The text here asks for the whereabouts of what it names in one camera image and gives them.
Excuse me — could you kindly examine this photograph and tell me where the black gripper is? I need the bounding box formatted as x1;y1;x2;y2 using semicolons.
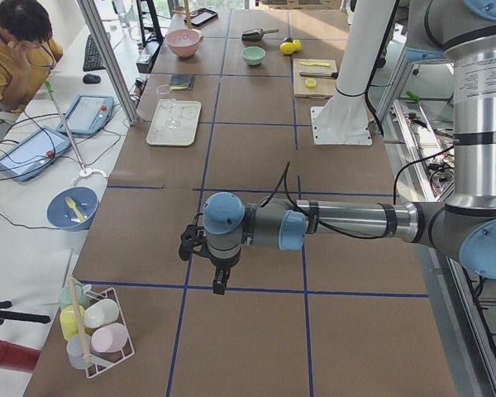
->
207;244;241;294

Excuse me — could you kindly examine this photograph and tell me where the mint green bowl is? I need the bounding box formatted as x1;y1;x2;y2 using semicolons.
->
241;46;266;66

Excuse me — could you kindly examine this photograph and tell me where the metal ice scoop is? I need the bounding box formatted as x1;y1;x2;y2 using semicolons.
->
241;28;280;41

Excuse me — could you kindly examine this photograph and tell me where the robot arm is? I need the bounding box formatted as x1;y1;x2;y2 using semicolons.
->
202;1;496;294

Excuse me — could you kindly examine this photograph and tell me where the pink bowl with ice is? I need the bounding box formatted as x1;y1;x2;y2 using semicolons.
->
165;28;203;58

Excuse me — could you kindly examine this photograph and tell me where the pink plastic cup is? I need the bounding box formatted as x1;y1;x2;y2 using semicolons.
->
91;323;129;353

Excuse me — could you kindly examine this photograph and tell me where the white plastic cup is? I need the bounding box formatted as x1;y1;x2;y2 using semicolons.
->
83;299;119;328

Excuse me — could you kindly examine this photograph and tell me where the light blue plastic cup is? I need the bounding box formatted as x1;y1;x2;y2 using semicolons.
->
66;334;93;370

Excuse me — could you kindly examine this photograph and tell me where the green plastic cup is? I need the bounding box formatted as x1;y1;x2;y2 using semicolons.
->
59;283;91;309

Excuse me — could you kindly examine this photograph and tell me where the yellow plastic cup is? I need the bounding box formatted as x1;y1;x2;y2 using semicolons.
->
59;304;79;341

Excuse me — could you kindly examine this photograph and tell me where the cream serving tray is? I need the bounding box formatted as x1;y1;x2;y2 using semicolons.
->
145;99;202;146

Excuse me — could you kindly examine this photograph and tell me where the yellow plastic fork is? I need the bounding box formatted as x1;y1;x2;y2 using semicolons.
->
64;196;86;222

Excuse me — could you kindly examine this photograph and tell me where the clear wine glass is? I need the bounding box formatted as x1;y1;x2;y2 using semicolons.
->
156;84;179;129

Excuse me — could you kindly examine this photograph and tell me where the far blue teach pendant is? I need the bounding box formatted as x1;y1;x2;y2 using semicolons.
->
64;95;115;136

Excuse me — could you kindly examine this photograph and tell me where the blue teach pendant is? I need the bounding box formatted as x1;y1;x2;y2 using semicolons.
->
64;95;115;136
0;127;71;181

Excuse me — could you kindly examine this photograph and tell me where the half lemon slice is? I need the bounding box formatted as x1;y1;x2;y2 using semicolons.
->
304;78;317;89

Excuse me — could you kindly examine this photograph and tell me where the black tripod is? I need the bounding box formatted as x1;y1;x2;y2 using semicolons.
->
0;300;51;326

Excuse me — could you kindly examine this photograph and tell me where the wooden cutting board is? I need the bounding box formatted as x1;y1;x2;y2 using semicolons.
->
293;59;338;98

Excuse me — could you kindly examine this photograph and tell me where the near blue teach pendant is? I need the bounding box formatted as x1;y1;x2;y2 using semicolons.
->
0;127;71;181

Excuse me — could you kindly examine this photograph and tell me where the red cylinder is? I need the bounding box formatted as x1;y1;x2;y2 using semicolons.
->
0;340;41;373

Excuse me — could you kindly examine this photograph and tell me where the yellow plastic knife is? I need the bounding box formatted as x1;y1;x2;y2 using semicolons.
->
298;61;331;67

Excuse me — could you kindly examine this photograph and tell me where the black computer mouse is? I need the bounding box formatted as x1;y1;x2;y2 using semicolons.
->
83;74;101;84

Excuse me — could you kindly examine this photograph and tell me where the yellow lemon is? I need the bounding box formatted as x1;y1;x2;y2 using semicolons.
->
292;40;303;53
279;41;296;55

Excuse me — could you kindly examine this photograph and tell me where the black keyboard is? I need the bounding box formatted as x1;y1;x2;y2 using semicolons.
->
83;34;105;72

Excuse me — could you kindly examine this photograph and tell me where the metal reacher stick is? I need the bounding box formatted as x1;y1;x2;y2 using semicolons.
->
45;80;108;186

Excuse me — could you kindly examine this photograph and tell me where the seated person yellow shirt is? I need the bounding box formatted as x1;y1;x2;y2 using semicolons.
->
0;0;63;113

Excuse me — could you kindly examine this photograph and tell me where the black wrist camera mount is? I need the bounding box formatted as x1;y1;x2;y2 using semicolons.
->
179;213;210;261

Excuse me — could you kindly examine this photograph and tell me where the white wire cup rack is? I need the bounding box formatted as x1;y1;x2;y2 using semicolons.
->
66;277;135;379

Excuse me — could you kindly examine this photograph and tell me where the wooden rack handle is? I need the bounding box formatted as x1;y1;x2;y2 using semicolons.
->
68;277;93;362

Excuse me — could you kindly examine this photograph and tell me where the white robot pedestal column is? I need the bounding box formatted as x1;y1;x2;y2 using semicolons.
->
312;0;398;146

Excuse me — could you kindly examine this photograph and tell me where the aluminium frame post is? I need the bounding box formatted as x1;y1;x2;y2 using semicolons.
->
77;0;139;126

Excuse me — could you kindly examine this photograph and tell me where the black handled knife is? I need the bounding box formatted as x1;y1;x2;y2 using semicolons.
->
298;71;338;79

